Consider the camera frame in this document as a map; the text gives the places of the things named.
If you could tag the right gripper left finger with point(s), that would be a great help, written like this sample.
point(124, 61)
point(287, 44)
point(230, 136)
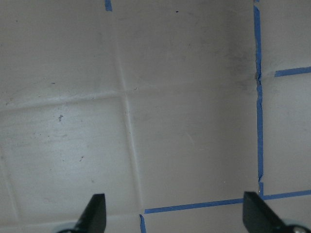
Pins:
point(93, 218)

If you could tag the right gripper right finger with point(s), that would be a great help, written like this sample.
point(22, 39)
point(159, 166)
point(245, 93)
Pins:
point(258, 217)

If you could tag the brown paper table cover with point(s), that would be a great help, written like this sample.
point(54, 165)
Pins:
point(172, 108)

